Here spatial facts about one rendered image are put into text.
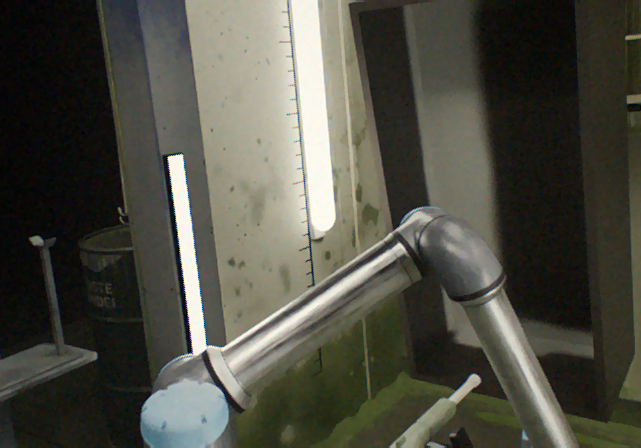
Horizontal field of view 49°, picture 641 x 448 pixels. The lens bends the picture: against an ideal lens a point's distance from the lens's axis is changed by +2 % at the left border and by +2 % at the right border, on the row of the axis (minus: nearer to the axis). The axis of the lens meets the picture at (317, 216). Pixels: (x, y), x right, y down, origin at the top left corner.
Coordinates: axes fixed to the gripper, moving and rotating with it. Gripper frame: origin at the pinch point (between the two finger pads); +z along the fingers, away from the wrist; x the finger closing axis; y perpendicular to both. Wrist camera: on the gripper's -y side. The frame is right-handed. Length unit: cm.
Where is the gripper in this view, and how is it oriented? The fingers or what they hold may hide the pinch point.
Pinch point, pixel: (413, 446)
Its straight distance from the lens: 187.9
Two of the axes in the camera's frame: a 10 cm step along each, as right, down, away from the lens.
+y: 0.3, 9.6, 2.8
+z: -8.2, -1.4, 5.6
